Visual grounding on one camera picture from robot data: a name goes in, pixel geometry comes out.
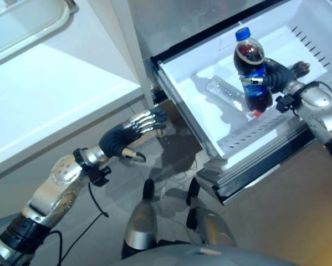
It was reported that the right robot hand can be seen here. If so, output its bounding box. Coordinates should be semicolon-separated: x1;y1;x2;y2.
239;58;311;94

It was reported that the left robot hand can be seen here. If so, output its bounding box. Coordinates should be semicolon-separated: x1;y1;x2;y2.
98;108;167;163

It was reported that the cola bottle with blue label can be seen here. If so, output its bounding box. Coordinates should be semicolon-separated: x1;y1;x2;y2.
232;27;274;112

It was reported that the silver refrigerator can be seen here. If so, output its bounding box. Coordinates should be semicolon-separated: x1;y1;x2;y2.
128;0;332;206

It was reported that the white refrigerator drawer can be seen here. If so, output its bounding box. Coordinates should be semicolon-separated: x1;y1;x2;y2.
151;16;332;167

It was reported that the red-capped bottle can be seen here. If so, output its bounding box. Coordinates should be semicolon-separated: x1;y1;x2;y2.
246;110;265;121

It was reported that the clear plastic water bottle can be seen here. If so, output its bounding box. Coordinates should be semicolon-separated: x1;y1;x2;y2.
205;75;246;109

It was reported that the white counter cabinet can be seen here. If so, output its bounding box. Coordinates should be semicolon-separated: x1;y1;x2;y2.
0;0;142;185

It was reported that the silver robot left leg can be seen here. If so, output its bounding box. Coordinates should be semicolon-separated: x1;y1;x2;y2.
121;178;159;260

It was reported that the silver robot leg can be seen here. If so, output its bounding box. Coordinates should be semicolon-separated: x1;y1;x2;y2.
121;178;159;260
186;177;237;247

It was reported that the silver robot right leg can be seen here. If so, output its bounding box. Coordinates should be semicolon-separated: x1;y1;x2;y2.
186;177;237;247

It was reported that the grey robot torso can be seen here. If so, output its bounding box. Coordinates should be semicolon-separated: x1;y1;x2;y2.
114;243;295;266

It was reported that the white sink basin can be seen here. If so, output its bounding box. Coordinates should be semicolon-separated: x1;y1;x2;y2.
0;0;80;67

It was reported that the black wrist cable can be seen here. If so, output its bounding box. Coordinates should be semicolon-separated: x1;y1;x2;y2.
43;182;109;266

